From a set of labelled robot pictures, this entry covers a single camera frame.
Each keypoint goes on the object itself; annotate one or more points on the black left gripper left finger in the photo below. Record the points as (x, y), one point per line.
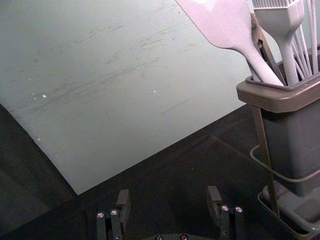
(123, 202)

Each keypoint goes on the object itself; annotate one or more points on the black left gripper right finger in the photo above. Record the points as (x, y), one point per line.
(213, 200)

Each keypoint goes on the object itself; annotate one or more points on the black table cloth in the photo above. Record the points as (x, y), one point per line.
(175, 175)

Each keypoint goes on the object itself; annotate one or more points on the black rack with steel bars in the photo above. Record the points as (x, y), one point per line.
(300, 212)

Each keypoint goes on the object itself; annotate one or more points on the dark grey utensil holder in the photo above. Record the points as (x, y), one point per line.
(292, 145)

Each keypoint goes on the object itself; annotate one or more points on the steel kitchen tongs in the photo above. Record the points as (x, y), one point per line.
(260, 40)

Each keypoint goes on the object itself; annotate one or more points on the pale grey whisk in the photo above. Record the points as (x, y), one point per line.
(314, 55)

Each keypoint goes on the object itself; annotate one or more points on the pale grey spatula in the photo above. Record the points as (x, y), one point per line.
(225, 22)

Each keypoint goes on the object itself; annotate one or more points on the pale grey basting brush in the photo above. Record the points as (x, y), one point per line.
(285, 22)

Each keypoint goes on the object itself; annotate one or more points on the plain pale wall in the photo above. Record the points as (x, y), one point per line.
(100, 75)

